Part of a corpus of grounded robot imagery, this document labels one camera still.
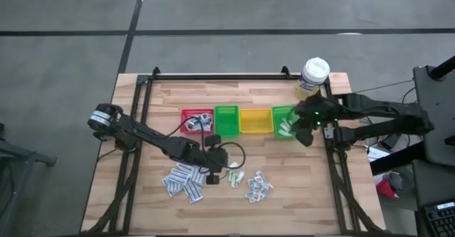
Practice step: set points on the yellow plastic basket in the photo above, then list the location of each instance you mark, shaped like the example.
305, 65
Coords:
256, 123

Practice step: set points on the black desk bar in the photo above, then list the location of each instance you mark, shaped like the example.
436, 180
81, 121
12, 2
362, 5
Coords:
398, 158

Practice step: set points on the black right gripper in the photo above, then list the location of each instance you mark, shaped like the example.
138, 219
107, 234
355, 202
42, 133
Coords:
318, 114

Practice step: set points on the grey mounting plate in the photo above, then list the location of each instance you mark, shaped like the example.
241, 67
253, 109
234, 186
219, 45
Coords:
328, 133

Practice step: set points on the black print white packet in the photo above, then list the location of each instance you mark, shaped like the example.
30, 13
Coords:
191, 121
208, 117
195, 126
200, 117
207, 127

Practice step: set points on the grey metal stand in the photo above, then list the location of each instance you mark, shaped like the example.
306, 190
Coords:
25, 157

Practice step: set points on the yellow Lysol wipes canister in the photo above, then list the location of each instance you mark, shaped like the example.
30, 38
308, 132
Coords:
314, 71

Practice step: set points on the black power box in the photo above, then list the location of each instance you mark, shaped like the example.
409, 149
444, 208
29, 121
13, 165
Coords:
389, 142

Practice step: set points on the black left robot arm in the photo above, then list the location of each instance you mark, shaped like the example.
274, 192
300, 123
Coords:
149, 137

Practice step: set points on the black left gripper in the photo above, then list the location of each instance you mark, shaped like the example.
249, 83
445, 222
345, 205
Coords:
215, 158

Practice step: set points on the red grey fabric bundle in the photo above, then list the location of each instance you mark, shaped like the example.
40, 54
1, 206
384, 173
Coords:
385, 189

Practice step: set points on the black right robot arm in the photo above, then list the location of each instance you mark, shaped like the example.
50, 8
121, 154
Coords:
391, 126

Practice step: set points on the green plastic basket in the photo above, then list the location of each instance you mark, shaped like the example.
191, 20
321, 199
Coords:
279, 114
227, 123

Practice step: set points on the black keyboard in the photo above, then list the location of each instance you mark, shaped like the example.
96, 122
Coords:
442, 222

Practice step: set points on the black aluminium table frame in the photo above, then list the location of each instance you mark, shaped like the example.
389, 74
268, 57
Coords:
220, 77

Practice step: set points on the red plastic basket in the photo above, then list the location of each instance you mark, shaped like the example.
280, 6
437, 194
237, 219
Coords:
185, 114

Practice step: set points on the black pole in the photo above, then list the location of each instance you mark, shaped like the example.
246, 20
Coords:
444, 68

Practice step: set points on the white paper sheet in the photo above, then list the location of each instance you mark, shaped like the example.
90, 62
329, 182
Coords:
375, 154

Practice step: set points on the blue striped bandage packet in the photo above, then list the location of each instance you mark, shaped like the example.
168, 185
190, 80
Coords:
197, 177
204, 173
193, 191
184, 167
172, 186
179, 174

